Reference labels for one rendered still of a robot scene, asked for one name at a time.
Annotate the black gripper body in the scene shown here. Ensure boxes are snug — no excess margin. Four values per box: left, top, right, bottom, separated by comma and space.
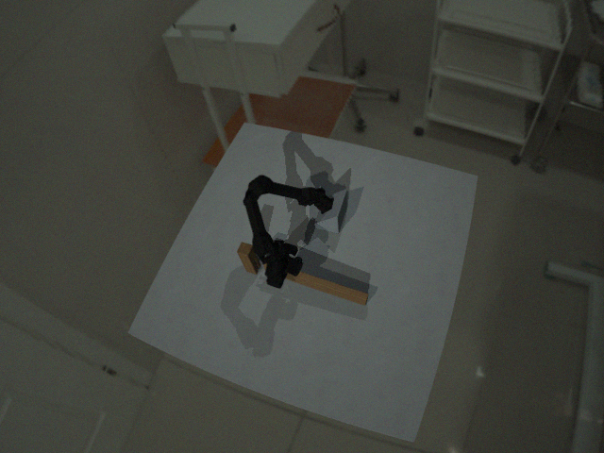
266, 243, 298, 288

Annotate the brown wooden rail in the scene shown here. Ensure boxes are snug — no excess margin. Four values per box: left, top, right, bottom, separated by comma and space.
285, 272, 368, 306

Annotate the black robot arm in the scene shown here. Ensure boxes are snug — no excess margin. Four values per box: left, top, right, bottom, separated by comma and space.
243, 176, 334, 281

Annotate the brown wooden post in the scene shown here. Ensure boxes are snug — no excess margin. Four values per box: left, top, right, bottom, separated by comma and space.
237, 242, 260, 274

